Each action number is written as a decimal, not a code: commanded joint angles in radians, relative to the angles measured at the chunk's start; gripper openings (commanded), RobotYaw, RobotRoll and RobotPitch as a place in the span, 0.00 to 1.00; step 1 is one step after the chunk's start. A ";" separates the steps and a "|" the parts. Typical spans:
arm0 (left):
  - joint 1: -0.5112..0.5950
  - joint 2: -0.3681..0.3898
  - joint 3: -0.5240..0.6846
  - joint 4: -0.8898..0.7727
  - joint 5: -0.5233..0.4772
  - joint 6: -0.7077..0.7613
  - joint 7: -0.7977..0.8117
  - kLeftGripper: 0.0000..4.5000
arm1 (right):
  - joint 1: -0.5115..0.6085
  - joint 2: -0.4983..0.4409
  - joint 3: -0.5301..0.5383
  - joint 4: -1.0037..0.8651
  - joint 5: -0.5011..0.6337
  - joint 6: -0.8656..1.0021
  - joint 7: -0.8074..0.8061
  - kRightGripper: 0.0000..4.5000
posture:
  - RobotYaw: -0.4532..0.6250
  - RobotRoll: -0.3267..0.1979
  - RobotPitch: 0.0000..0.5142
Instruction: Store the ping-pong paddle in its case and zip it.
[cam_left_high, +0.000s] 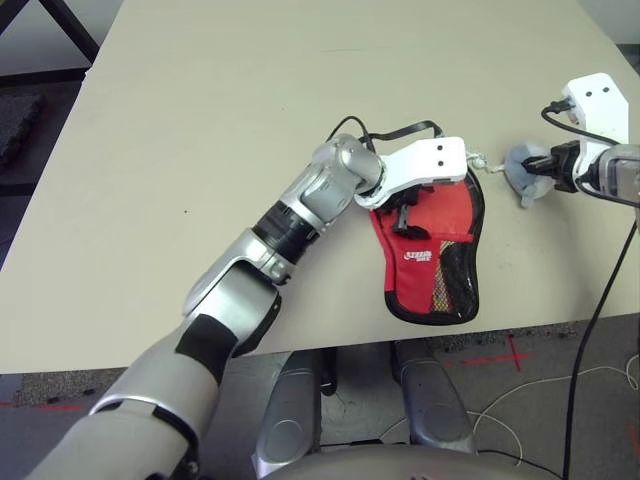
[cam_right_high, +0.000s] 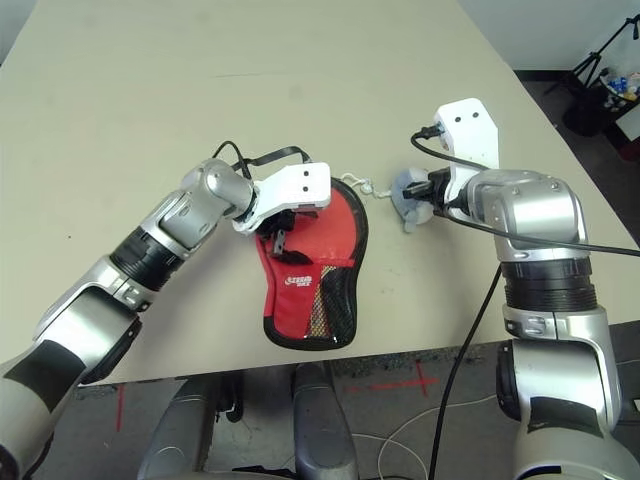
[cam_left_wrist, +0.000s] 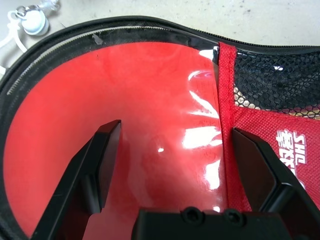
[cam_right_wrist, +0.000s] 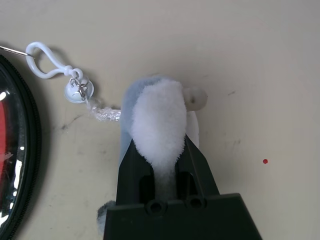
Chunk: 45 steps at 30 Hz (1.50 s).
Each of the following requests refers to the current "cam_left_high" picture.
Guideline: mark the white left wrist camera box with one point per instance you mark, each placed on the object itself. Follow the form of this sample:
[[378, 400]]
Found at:
[[430, 160]]

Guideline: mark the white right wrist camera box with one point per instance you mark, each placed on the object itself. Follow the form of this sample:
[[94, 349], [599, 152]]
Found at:
[[600, 115]]

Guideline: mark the red floor tape cross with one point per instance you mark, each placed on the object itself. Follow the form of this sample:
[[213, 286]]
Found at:
[[515, 356]]

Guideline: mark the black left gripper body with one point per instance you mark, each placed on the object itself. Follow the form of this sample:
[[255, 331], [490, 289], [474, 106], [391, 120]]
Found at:
[[407, 197]]

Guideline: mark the black foam mat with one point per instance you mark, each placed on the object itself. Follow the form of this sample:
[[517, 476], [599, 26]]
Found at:
[[20, 130]]

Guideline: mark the grey robot torso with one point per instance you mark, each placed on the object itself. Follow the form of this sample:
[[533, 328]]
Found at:
[[400, 465]]

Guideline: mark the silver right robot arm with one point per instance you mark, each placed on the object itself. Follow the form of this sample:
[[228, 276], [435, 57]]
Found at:
[[620, 175]]

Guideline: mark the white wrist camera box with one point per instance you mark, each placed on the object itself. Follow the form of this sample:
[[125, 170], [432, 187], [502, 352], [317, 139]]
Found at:
[[430, 160], [600, 115]]

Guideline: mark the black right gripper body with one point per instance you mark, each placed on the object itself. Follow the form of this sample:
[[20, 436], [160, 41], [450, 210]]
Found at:
[[565, 167]]

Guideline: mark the red floor tape strip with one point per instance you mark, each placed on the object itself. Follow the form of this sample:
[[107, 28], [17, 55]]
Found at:
[[35, 400]]

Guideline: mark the grey left robot leg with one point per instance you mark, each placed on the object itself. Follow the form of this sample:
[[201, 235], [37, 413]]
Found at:
[[290, 415]]

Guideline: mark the black red paddle case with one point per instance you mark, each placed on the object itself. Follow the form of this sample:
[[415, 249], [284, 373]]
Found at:
[[415, 295]]

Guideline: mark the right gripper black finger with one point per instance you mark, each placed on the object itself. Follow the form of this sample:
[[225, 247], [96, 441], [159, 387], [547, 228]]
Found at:
[[540, 168], [539, 160]]

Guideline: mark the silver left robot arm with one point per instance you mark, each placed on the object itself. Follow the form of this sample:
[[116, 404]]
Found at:
[[320, 190]]

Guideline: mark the black hip bracket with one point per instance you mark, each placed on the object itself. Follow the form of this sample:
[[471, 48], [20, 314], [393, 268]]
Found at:
[[330, 372]]

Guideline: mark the black metal frame bar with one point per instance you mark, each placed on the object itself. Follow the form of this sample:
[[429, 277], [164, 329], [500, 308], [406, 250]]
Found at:
[[70, 27]]

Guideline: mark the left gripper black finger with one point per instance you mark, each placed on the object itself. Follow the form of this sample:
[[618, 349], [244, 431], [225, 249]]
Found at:
[[417, 233], [416, 229]]

